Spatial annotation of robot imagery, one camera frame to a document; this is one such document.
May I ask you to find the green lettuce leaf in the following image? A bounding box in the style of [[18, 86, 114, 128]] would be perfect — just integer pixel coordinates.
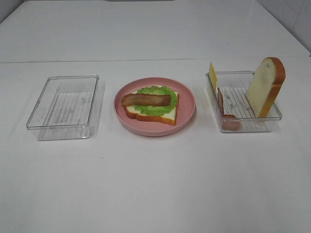
[[127, 85, 178, 116]]

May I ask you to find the bread slice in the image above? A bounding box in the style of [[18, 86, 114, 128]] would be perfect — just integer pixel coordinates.
[[124, 94, 179, 126], [246, 57, 286, 118]]

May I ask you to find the brown bacon strip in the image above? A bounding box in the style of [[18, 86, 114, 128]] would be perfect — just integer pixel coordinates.
[[121, 93, 171, 107]]

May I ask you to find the yellow cheese slice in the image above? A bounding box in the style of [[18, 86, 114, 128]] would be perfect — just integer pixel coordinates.
[[209, 62, 218, 94]]

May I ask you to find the red bacon strip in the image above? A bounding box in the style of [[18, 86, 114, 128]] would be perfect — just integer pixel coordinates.
[[217, 88, 241, 131]]

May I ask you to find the pink round plate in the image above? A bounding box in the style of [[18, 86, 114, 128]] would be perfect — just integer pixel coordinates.
[[114, 77, 196, 136]]

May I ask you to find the clear right plastic tray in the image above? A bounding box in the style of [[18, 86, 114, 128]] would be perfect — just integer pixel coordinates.
[[206, 71, 282, 133]]

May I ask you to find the clear plastic tray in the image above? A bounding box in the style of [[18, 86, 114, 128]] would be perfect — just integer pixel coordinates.
[[206, 71, 282, 133], [26, 75, 104, 141]]

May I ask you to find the clear left plastic tray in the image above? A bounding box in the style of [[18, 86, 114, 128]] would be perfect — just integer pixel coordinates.
[[26, 75, 104, 141]]

